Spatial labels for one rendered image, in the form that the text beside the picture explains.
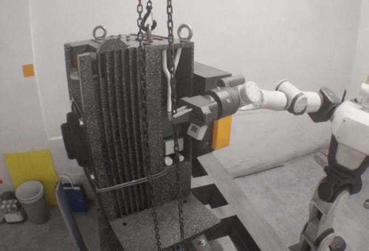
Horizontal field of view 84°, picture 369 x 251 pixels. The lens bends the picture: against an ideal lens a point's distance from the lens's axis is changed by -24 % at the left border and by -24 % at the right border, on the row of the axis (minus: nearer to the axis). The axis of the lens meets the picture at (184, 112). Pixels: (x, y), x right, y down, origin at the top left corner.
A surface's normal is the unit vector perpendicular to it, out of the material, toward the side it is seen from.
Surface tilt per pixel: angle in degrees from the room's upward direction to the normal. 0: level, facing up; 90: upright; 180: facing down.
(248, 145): 90
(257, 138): 90
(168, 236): 0
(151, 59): 90
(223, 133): 90
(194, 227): 0
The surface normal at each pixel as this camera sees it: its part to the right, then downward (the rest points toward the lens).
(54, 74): 0.31, 0.38
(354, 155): -0.67, 0.17
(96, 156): 0.54, 0.33
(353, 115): -0.37, -0.54
